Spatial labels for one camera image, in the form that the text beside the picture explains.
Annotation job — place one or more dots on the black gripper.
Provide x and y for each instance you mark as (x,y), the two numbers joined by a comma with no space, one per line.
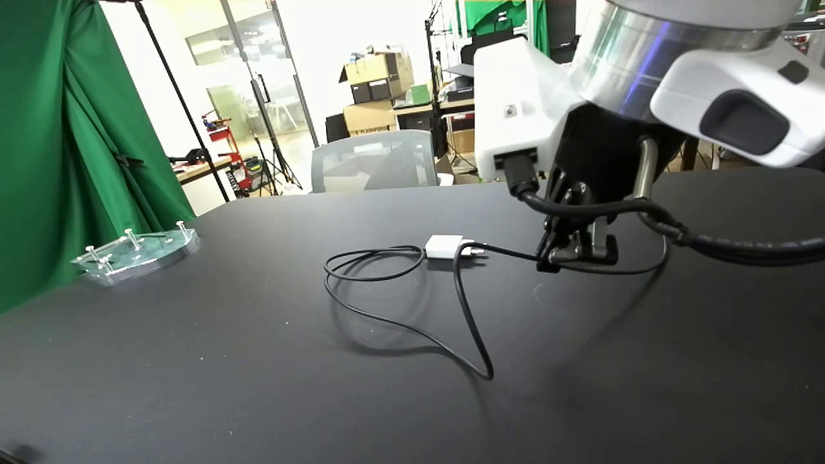
(602,146)

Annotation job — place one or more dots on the white wall charger plug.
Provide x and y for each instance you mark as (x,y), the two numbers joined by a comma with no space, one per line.
(444,249)

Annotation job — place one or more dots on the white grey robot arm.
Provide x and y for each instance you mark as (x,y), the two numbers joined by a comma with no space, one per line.
(688,86)

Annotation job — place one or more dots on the upright black stand pole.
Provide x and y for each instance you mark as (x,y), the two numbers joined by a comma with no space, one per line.
(432,86)

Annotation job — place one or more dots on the grey mesh office chair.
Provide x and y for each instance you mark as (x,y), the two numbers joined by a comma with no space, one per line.
(376,162)

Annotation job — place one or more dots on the low brown cardboard box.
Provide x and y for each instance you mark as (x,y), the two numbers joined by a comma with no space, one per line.
(370,119)

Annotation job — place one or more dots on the small green cloth screen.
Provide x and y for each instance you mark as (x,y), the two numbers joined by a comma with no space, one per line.
(492,17)

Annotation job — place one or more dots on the cardboard box with label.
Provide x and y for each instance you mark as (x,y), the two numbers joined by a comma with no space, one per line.
(378,68)

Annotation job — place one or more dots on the red tool cart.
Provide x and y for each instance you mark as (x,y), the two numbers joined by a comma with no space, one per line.
(234,146)

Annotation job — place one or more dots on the glass partition door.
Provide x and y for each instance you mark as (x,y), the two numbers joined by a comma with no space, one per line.
(249,52)

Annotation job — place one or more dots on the small wooden side table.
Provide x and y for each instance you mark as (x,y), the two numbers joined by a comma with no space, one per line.
(203,169)

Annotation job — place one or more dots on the slanted black stand pole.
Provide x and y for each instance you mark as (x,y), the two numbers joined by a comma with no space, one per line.
(172,80)

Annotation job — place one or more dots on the clear acrylic plate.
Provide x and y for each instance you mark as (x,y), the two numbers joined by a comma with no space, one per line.
(132,251)

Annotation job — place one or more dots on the green fabric backdrop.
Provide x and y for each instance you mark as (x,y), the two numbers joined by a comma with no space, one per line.
(52,156)

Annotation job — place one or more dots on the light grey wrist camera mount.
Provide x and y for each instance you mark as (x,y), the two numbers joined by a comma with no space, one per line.
(517,93)

